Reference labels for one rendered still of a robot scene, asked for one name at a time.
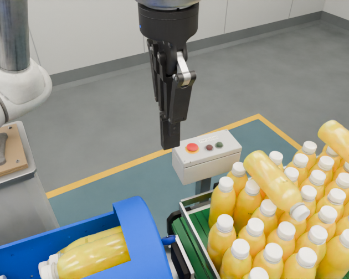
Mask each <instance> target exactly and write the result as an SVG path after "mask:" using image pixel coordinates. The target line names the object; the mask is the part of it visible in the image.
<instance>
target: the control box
mask: <svg viewBox="0 0 349 279"><path fill-rule="evenodd" d="M214 137H216V138H214ZM204 140H205V141H204ZM217 142H222V143H223V147H217V146H216V143H217ZM189 143H195V144H197V145H198V149H197V150H196V151H189V150H188V149H187V145H188V144H189ZM208 144H211V145H212V146H213V149H212V150H210V151H209V150H207V149H206V145H208ZM241 151H242V146H241V145H240V144H239V143H238V142H237V140H236V139H235V138H234V137H233V136H232V135H231V133H230V132H229V131H228V130H227V129H225V130H221V131H217V132H213V133H209V134H206V135H202V136H198V137H194V138H190V139H186V140H183V141H180V146H179V147H175V148H173V149H172V166H173V168H174V170H175V171H176V173H177V175H178V177H179V179H180V181H181V182H182V184H183V185H187V184H190V183H194V182H197V181H199V180H203V179H206V178H210V177H213V176H216V175H219V174H223V173H226V172H230V171H231V170H232V168H233V164H234V163H236V162H239V160H240V154H241Z"/></svg>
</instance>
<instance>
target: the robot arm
mask: <svg viewBox="0 0 349 279"><path fill-rule="evenodd" d="M135 1H136V2H138V3H137V6H138V19H139V27H140V32H141V34H142V35H143V36H145V37H146V38H148V39H147V40H146V44H147V47H148V52H149V55H150V63H151V72H152V80H153V89H154V94H155V101H156V102H158V108H159V110H160V111H161V112H160V136H161V146H162V148H163V150H164V151H165V150H168V149H171V148H175V147H179V146H180V124H181V121H185V120H186V119H187V113H188V107H189V101H190V97H191V91H192V85H193V84H194V82H195V80H196V77H197V75H196V72H195V71H194V70H192V71H188V68H187V65H186V61H187V59H188V51H187V45H186V42H187V40H188V39H189V38H190V37H192V36H194V35H195V34H196V32H197V30H198V14H199V1H201V0H135ZM51 92H52V80H51V78H50V76H49V74H48V73H47V72H46V70H45V69H44V68H42V67H41V66H39V65H37V63H36V62H35V61H34V60H33V59H31V58H30V48H29V22H28V0H0V128H1V127H2V126H3V125H4V123H6V122H9V121H11V120H14V119H16V118H19V117H21V116H23V115H25V114H27V113H29V112H31V111H32V110H34V109H36V108H37V107H39V106H40V105H41V104H43V103H44V102H45V101H46V100H47V98H48V97H49V96H50V94H51ZM7 138H8V135H7V134H6V133H5V132H2V133H0V166H2V165H4V164H5V163H6V159H5V148H6V140H7Z"/></svg>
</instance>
